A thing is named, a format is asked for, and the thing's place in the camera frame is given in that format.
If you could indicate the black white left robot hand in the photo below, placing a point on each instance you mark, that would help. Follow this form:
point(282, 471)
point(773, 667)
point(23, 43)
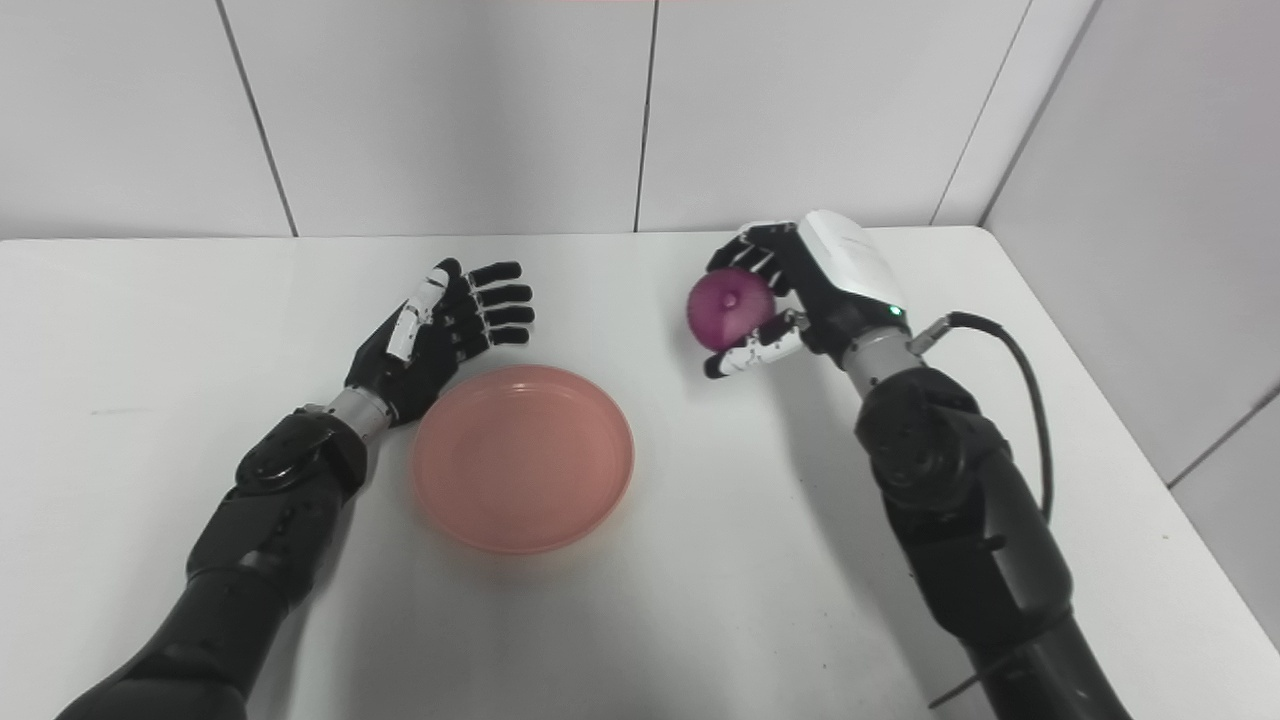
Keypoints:
point(415, 355)

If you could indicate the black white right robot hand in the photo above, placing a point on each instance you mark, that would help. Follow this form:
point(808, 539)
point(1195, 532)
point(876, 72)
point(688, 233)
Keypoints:
point(835, 280)

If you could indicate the purple red onion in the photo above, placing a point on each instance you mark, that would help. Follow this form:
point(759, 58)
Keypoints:
point(728, 308)

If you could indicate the pink round plate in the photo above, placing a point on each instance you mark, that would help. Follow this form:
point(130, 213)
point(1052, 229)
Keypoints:
point(522, 458)

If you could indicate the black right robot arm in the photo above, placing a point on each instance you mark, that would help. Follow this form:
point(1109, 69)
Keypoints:
point(960, 510)

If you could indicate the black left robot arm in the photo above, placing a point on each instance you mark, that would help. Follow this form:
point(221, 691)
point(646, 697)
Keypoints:
point(240, 565)

